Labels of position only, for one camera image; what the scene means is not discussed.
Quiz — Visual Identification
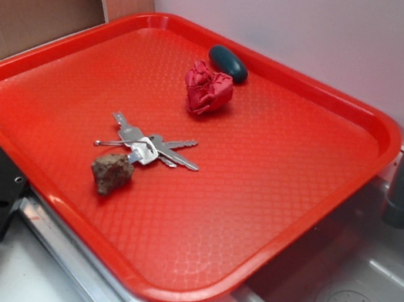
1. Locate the crumpled red paper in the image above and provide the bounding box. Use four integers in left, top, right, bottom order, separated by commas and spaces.
184, 61, 234, 115

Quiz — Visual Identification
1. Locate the red plastic tray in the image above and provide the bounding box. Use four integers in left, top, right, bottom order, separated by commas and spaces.
0, 13, 402, 302

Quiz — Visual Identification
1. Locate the bunch of silver keys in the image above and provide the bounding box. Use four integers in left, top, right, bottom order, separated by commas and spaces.
94, 112, 199, 171

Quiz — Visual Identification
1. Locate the brown rough rock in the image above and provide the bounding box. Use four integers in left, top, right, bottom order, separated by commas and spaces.
91, 153, 135, 196

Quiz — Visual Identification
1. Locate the dark green oval stone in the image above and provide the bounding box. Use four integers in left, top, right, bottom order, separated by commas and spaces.
208, 45, 249, 84

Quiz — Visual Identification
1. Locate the silver metal rail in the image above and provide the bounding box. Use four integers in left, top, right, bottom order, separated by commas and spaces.
0, 112, 211, 302

